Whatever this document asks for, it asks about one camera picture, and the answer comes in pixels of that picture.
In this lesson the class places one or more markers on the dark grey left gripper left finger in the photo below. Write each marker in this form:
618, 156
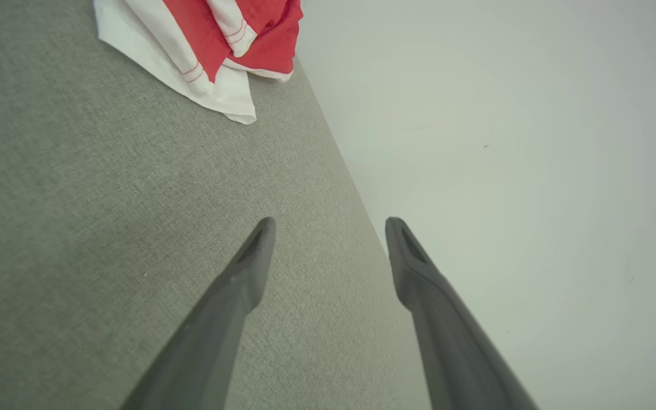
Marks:
208, 341

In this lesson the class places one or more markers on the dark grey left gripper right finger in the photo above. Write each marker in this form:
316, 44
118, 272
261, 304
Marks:
453, 353

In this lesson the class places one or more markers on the red white basketball jersey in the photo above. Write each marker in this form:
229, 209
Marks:
134, 51

